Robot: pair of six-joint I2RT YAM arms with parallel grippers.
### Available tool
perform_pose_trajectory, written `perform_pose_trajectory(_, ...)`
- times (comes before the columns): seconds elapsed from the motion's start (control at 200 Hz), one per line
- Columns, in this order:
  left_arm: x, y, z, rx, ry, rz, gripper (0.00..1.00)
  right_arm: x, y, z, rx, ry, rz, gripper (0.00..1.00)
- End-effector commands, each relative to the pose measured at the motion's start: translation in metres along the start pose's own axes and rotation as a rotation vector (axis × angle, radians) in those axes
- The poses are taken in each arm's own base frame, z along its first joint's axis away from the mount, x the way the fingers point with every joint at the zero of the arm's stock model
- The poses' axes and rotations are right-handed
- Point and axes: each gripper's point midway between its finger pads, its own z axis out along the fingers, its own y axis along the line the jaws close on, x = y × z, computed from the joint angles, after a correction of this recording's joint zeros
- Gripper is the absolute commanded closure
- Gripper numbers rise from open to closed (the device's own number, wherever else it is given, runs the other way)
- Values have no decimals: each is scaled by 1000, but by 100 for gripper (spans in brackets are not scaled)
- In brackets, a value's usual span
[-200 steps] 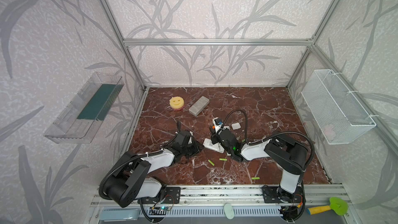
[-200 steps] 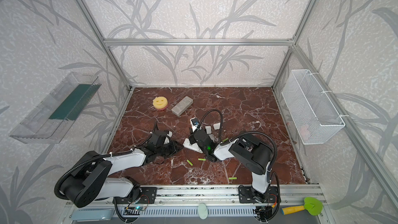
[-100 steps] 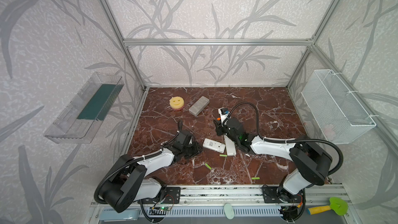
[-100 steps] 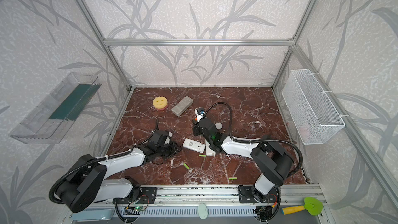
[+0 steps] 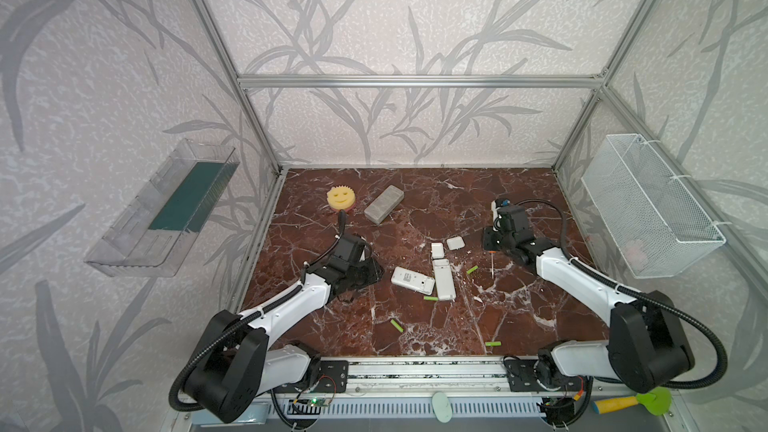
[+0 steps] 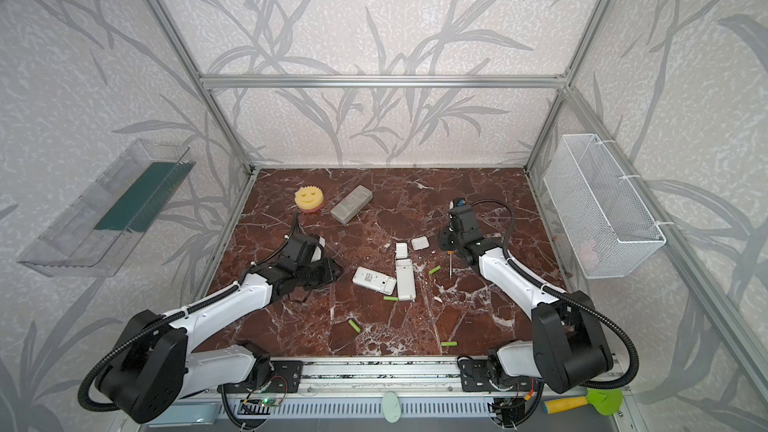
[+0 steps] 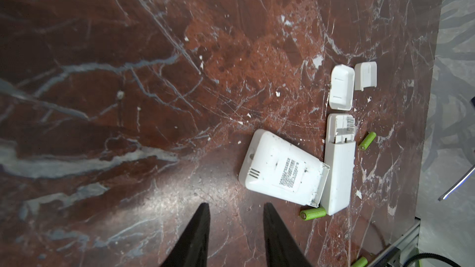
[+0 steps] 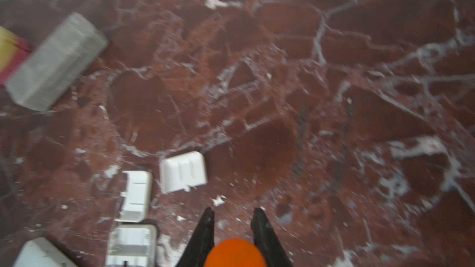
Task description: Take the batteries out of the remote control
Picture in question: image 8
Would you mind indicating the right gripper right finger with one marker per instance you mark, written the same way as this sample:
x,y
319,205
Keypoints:
x,y
266,240

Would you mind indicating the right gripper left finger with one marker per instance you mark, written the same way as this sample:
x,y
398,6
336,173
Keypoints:
x,y
200,243

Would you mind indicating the yellow smiley sponge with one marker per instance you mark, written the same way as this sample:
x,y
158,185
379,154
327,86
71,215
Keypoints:
x,y
14,51

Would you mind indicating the white remote with display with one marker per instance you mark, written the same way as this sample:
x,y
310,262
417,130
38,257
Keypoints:
x,y
40,252

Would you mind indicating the grey stone block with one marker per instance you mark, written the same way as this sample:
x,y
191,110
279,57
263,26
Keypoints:
x,y
55,65

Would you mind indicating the white remote with batteries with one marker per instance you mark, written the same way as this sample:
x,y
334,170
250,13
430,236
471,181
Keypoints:
x,y
132,245

